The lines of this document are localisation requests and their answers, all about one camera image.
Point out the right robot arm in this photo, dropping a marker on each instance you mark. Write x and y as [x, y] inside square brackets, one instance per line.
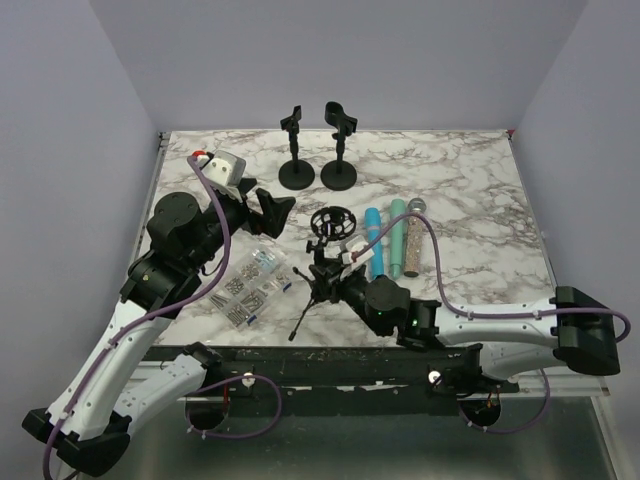
[569, 329]

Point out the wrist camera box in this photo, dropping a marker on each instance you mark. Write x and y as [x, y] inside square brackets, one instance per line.
[354, 253]
[224, 171]

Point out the black round-base stand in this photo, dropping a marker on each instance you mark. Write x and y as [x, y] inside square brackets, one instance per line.
[295, 174]
[339, 175]

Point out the glitter rhinestone microphone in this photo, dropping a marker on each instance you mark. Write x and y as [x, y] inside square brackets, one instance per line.
[414, 238]

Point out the blue microphone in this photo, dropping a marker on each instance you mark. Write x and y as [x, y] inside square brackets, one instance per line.
[373, 227]

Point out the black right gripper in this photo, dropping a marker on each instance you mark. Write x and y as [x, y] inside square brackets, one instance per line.
[340, 285]

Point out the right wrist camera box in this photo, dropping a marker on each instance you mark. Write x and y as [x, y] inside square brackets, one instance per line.
[354, 253]

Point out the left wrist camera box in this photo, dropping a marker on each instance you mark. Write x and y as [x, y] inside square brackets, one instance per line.
[224, 171]

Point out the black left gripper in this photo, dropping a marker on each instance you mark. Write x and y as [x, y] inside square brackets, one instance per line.
[272, 217]

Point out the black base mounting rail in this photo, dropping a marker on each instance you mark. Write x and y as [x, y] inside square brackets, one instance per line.
[350, 381]

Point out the clear plastic screw box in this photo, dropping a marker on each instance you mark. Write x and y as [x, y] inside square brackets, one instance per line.
[255, 282]

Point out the mint green microphone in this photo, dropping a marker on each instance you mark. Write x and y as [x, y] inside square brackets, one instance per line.
[397, 209]

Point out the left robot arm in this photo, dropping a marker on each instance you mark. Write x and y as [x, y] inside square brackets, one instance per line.
[91, 424]

